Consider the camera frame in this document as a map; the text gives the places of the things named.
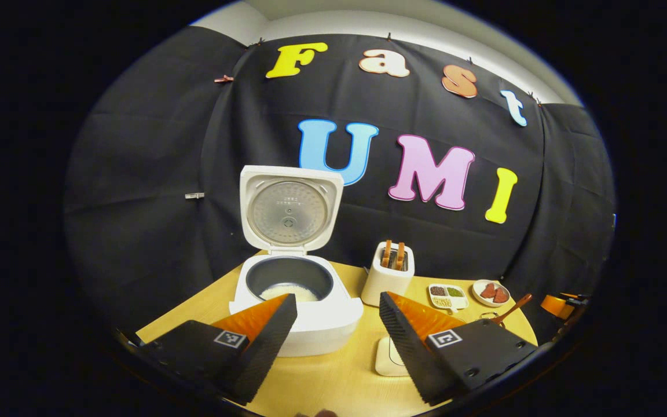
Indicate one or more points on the black backdrop cloth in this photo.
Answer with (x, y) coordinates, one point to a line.
(165, 145)

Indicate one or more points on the white divided bean dish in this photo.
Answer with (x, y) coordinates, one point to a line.
(448, 296)

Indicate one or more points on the white rice cooker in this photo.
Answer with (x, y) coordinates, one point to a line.
(333, 315)

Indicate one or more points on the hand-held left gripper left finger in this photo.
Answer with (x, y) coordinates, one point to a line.
(267, 341)

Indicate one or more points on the silver metal clip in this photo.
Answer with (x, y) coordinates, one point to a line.
(194, 196)

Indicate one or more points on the white toaster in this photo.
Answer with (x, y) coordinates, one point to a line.
(385, 284)

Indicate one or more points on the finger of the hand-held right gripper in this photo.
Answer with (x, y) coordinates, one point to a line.
(554, 306)

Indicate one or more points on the brown wooden spoon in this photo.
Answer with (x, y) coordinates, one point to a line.
(513, 307)

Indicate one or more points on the copper metal clip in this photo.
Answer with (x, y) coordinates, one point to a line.
(223, 79)

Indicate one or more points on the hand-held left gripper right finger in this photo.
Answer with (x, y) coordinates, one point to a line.
(406, 347)

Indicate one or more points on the white round plate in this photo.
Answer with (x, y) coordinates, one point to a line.
(477, 292)

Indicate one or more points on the toasted bread slice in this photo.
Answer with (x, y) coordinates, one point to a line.
(387, 253)
(400, 256)

